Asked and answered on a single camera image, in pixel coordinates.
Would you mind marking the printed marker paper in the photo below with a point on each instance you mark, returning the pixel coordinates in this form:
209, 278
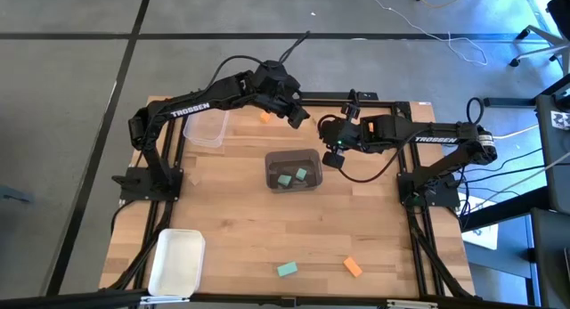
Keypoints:
560, 119

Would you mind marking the clear plastic container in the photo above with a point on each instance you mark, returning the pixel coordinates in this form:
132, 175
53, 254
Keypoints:
207, 131

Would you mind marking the brown wooden block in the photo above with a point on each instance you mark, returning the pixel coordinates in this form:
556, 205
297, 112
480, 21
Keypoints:
194, 179

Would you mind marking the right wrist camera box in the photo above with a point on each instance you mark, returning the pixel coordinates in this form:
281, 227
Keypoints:
328, 129

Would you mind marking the black desk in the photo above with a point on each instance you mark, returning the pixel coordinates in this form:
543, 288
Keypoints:
552, 166

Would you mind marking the white plastic container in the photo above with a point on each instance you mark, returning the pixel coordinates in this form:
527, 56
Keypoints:
177, 262

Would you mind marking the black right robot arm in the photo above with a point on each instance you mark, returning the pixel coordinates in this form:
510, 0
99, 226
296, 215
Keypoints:
436, 140

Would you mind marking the black rig beam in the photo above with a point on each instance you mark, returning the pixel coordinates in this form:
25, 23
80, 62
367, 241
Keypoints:
89, 298

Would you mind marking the office chair base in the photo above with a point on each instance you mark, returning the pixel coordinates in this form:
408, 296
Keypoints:
541, 33

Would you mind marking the smoky grey plastic container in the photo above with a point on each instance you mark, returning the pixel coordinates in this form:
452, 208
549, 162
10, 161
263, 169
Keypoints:
311, 184

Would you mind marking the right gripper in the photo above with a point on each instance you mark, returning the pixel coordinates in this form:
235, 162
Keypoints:
349, 136

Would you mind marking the orange block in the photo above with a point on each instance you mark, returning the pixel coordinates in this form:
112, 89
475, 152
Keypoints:
371, 127
352, 266
265, 117

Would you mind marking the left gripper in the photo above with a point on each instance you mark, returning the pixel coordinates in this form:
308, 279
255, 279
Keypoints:
275, 94

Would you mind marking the teal block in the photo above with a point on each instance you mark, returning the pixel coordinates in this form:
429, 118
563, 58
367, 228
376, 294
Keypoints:
287, 269
284, 180
301, 174

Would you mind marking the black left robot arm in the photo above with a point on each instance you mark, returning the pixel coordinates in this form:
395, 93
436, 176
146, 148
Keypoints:
191, 108

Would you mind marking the black aluminium table frame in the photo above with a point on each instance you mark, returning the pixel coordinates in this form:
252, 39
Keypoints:
383, 105

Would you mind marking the black mount bar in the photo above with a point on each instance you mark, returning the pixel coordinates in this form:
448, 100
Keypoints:
329, 95

